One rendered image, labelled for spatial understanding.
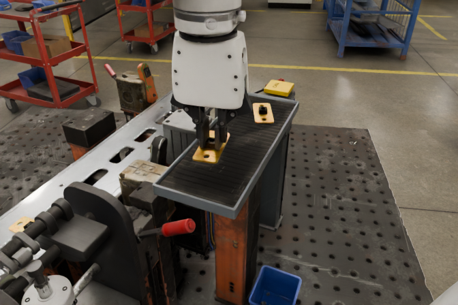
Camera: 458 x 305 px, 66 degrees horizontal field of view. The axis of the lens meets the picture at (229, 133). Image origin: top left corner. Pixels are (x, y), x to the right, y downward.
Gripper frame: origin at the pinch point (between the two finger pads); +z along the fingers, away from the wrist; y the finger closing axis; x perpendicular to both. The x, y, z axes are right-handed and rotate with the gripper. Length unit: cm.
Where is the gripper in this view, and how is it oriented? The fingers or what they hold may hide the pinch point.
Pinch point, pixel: (211, 133)
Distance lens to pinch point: 53.6
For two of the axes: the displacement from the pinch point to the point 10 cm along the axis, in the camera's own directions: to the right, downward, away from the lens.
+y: -9.7, -1.2, 2.1
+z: 0.0, 8.5, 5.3
